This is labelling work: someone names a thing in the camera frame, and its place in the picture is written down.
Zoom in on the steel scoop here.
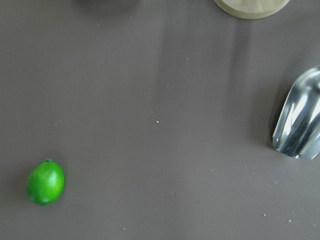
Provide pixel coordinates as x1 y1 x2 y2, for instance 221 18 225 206
272 66 320 160

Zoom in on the green lime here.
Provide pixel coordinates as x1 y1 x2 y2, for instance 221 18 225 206
26 158 65 206

